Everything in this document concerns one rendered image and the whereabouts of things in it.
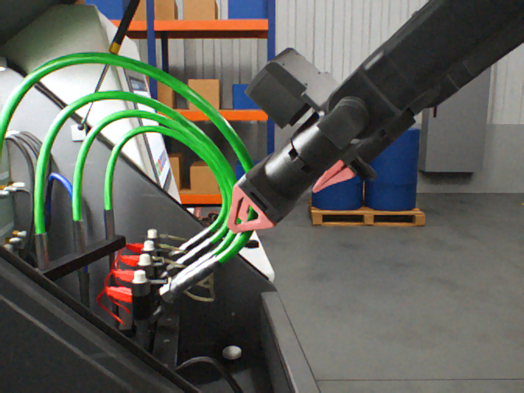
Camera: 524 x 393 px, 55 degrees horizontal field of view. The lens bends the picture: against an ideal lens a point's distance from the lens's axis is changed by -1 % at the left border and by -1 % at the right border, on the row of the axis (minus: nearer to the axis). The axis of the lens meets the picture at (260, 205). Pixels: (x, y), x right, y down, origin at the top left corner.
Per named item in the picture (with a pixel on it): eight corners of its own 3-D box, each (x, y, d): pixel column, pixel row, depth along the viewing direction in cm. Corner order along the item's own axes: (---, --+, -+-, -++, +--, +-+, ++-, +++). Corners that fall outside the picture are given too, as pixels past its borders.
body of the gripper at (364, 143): (327, 136, 88) (359, 106, 86) (366, 178, 89) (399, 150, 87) (328, 139, 82) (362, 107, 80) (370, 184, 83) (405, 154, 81)
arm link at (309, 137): (359, 145, 51) (372, 127, 55) (311, 97, 50) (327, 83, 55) (316, 185, 55) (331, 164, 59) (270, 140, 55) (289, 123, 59)
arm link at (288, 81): (373, 123, 45) (407, 82, 50) (281, 32, 44) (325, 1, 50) (303, 183, 54) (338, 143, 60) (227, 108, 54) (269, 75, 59)
